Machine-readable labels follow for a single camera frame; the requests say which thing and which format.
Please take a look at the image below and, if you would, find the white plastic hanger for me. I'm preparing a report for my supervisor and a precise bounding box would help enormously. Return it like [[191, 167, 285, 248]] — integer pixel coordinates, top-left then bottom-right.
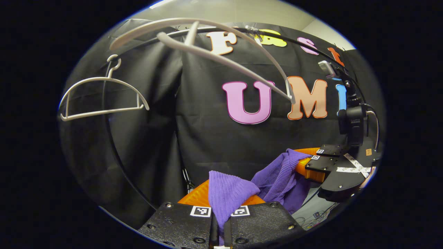
[[59, 55, 150, 121]]

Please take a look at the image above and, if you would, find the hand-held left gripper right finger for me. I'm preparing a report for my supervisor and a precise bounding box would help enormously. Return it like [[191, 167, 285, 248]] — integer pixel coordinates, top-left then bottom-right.
[[223, 195, 307, 249]]

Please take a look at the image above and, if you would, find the white hanger with taped hook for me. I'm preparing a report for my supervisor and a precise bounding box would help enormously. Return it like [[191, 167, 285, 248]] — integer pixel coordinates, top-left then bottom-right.
[[109, 17, 296, 104]]

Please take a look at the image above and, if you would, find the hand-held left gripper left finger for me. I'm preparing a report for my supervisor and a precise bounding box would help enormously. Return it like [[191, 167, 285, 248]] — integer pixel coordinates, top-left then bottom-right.
[[138, 180, 218, 249]]

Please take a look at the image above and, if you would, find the black clothes rail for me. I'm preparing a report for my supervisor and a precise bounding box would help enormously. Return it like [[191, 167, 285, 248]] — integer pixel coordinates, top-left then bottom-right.
[[100, 25, 367, 211]]

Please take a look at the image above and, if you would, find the purple corduroy jacket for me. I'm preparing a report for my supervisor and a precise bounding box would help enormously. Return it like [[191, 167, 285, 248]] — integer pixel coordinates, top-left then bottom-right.
[[208, 149, 312, 248]]

